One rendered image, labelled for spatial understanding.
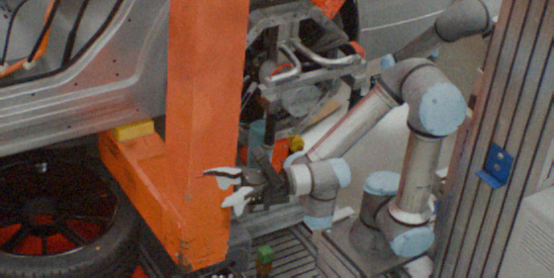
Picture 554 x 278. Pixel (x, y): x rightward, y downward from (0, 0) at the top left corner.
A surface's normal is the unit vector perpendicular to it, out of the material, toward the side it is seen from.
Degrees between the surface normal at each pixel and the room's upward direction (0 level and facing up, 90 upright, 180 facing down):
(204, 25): 90
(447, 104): 83
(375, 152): 0
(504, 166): 90
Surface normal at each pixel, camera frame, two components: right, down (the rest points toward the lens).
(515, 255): -0.83, 0.27
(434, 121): 0.33, 0.47
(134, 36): 0.51, 0.54
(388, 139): 0.08, -0.81
